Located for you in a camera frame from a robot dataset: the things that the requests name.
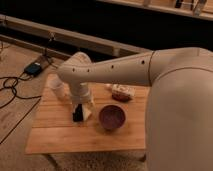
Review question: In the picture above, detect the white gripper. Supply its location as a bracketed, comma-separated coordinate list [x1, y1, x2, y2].
[69, 83, 94, 112]

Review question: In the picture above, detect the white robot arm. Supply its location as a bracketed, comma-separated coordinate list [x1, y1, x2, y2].
[57, 47, 213, 171]

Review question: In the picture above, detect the dark ceramic bowl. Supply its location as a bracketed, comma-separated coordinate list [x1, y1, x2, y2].
[99, 105, 126, 131]

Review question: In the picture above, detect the white wedge object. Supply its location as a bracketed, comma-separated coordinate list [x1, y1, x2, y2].
[83, 107, 92, 120]

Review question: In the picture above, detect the black rectangular remote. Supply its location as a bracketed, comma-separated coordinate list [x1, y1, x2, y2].
[73, 104, 83, 122]

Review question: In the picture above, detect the white paper cup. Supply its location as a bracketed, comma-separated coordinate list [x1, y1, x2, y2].
[48, 78, 65, 99]

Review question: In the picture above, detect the white packet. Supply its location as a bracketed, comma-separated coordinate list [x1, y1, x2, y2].
[112, 84, 135, 98]

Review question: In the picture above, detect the wooden table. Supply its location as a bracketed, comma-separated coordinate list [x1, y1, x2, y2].
[25, 74, 149, 154]

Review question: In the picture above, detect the black power adapter box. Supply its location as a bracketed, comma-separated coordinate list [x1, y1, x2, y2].
[24, 63, 42, 76]

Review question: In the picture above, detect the black floor cable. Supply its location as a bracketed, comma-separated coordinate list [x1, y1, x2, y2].
[0, 56, 68, 144]

